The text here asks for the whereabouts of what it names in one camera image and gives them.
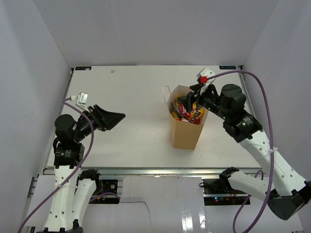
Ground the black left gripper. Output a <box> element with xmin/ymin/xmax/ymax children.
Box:
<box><xmin>74</xmin><ymin>104</ymin><xmax>125</xmax><ymax>142</ymax></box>

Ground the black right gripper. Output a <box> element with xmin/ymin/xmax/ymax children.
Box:
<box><xmin>177</xmin><ymin>83</ymin><xmax>230</xmax><ymax>121</ymax></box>

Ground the red candy packet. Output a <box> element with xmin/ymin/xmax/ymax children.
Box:
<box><xmin>175</xmin><ymin>97</ymin><xmax>192</xmax><ymax>119</ymax></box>

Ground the grey Himalaya candy packet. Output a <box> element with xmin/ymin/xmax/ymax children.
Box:
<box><xmin>171</xmin><ymin>102</ymin><xmax>182</xmax><ymax>118</ymax></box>

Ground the orange Skittles snack bag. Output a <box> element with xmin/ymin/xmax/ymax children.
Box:
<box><xmin>172</xmin><ymin>113</ymin><xmax>189</xmax><ymax>122</ymax></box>

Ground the brown paper bag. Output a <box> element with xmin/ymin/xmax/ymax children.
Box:
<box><xmin>162</xmin><ymin>85</ymin><xmax>208</xmax><ymax>150</ymax></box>

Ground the yellow M&M's packet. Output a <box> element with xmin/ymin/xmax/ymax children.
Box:
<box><xmin>188</xmin><ymin>103</ymin><xmax>205</xmax><ymax>125</ymax></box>

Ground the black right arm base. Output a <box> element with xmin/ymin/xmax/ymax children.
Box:
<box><xmin>199</xmin><ymin>178</ymin><xmax>245</xmax><ymax>197</ymax></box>

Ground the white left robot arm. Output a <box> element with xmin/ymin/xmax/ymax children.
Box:
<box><xmin>43</xmin><ymin>104</ymin><xmax>125</xmax><ymax>233</ymax></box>

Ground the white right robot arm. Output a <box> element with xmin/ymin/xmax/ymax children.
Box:
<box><xmin>179</xmin><ymin>84</ymin><xmax>311</xmax><ymax>220</ymax></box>

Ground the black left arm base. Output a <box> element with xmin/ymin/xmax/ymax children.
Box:
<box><xmin>93</xmin><ymin>179</ymin><xmax>118</xmax><ymax>196</ymax></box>

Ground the dark label right table corner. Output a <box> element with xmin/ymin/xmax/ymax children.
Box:
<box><xmin>219</xmin><ymin>66</ymin><xmax>237</xmax><ymax>70</ymax></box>

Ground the dark label table corner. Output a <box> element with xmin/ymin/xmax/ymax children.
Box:
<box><xmin>74</xmin><ymin>66</ymin><xmax>92</xmax><ymax>71</ymax></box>
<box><xmin>219</xmin><ymin>66</ymin><xmax>237</xmax><ymax>70</ymax></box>

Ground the dark label left table corner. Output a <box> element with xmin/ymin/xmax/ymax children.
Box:
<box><xmin>74</xmin><ymin>66</ymin><xmax>92</xmax><ymax>71</ymax></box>

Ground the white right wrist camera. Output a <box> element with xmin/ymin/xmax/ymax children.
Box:
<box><xmin>197</xmin><ymin>67</ymin><xmax>215</xmax><ymax>95</ymax></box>

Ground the aluminium front rail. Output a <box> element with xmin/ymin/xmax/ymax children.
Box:
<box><xmin>43</xmin><ymin>166</ymin><xmax>231</xmax><ymax>177</ymax></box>

